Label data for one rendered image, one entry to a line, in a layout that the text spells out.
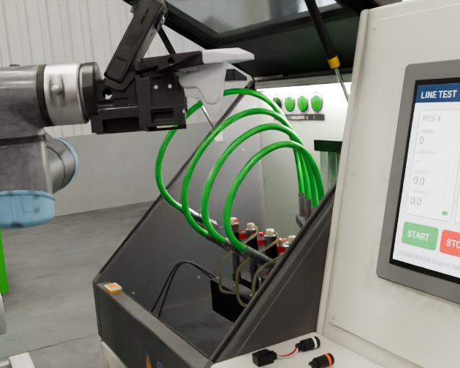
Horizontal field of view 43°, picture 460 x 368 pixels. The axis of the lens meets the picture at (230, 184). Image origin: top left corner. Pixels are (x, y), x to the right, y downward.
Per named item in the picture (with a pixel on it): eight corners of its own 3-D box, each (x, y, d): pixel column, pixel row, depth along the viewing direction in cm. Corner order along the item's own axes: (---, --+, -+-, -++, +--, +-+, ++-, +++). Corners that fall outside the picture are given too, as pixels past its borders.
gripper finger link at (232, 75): (235, 115, 82) (179, 116, 76) (232, 73, 82) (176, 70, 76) (250, 113, 80) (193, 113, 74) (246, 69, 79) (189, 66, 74)
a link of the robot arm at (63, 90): (58, 69, 75) (39, 57, 67) (94, 66, 75) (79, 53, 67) (63, 128, 75) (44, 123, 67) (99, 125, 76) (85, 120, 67)
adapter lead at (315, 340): (258, 368, 95) (257, 355, 95) (252, 363, 97) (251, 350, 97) (321, 349, 100) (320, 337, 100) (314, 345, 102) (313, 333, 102)
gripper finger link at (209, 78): (258, 99, 65) (191, 109, 70) (253, 45, 65) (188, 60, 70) (242, 98, 62) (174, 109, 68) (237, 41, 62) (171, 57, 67)
